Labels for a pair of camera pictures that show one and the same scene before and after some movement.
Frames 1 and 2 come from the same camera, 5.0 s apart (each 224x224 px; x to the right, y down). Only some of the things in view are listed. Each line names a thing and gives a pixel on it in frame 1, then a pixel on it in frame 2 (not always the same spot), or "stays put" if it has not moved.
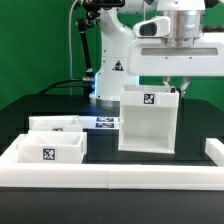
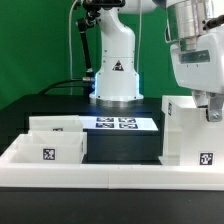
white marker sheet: (99, 122) stays put
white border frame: (113, 175) stays put
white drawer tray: (54, 123) stays put
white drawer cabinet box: (148, 118) → (189, 138)
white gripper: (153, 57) → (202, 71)
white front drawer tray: (53, 147) stays put
